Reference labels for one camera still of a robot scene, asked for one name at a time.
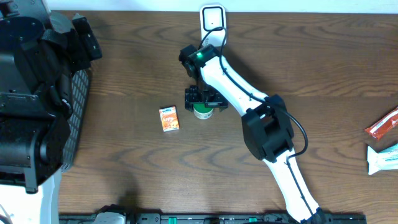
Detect green lid jar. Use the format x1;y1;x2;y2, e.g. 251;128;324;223
193;103;214;119

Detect small orange snack box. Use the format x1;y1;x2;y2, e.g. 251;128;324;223
159;106;180;132

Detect orange candy bar wrapper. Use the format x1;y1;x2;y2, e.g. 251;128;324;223
364;108;397;140

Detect teal wipes packet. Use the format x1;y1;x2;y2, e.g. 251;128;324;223
367;144;397;175

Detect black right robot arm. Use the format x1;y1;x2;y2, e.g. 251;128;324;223
178;45;325;223

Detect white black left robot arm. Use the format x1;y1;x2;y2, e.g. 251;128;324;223
1;0;102;223

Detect white barcode scanner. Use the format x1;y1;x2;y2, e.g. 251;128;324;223
200;4;226;47

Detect grey plastic mesh basket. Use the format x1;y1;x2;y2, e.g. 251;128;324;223
46;11;91;174

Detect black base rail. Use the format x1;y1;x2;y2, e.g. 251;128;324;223
58;203;368;224

